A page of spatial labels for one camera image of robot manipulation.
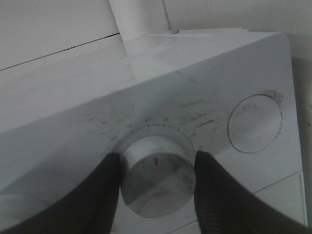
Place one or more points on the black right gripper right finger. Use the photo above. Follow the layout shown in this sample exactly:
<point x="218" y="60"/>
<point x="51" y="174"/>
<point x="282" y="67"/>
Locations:
<point x="224" y="206"/>

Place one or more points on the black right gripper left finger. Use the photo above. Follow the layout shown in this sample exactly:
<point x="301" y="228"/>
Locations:
<point x="88" y="209"/>

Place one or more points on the white timer knob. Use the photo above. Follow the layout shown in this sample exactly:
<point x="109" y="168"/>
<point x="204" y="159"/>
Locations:
<point x="158" y="176"/>

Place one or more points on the round door release button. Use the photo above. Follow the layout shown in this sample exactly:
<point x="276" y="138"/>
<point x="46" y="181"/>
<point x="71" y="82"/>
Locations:
<point x="254" y="123"/>

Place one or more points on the white microwave oven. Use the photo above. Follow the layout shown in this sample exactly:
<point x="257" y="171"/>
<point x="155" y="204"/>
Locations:
<point x="60" y="116"/>

